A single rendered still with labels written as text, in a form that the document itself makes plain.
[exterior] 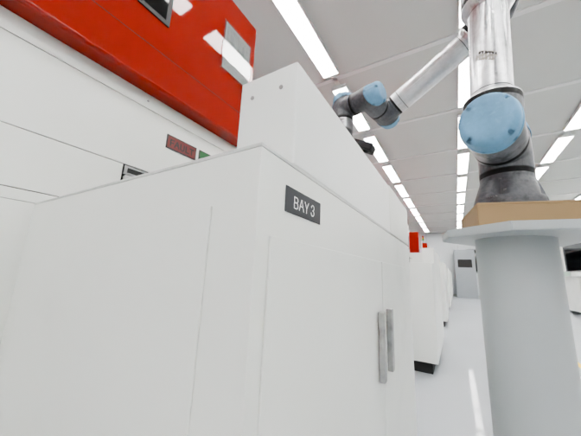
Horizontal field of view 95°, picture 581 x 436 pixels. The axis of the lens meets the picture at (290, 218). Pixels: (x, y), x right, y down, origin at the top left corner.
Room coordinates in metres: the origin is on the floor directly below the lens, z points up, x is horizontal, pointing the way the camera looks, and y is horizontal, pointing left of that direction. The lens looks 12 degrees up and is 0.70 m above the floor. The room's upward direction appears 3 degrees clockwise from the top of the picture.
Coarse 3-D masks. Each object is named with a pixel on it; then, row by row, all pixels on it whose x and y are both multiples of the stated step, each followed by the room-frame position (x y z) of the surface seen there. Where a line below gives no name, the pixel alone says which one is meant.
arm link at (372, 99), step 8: (368, 88) 0.77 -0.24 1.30; (376, 88) 0.76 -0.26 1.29; (384, 88) 0.79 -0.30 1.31; (352, 96) 0.82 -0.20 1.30; (360, 96) 0.80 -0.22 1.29; (368, 96) 0.78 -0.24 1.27; (376, 96) 0.77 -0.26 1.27; (384, 96) 0.78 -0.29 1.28; (352, 104) 0.82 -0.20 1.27; (360, 104) 0.81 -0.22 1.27; (368, 104) 0.80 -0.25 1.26; (376, 104) 0.80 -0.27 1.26; (384, 104) 0.83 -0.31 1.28; (360, 112) 0.85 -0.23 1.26; (368, 112) 0.85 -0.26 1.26; (376, 112) 0.84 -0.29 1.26
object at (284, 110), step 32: (256, 96) 0.33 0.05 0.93; (288, 96) 0.30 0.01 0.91; (320, 96) 0.35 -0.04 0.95; (256, 128) 0.32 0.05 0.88; (288, 128) 0.30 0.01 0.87; (320, 128) 0.35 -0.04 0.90; (320, 160) 0.35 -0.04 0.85; (352, 160) 0.47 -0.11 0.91; (352, 192) 0.47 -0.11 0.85; (384, 192) 0.70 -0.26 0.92; (384, 224) 0.69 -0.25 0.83
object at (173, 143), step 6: (168, 138) 0.81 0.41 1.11; (174, 138) 0.83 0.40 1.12; (168, 144) 0.81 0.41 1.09; (174, 144) 0.83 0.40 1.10; (180, 144) 0.85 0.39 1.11; (186, 144) 0.87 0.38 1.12; (180, 150) 0.85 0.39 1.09; (186, 150) 0.87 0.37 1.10; (192, 150) 0.89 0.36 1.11; (192, 156) 0.89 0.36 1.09
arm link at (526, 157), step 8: (528, 128) 0.61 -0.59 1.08; (528, 144) 0.58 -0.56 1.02; (520, 152) 0.58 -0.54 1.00; (528, 152) 0.60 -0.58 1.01; (512, 160) 0.60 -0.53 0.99; (520, 160) 0.61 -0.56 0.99; (528, 160) 0.61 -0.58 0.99; (480, 168) 0.68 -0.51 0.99; (488, 168) 0.65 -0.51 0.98; (496, 168) 0.63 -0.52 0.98
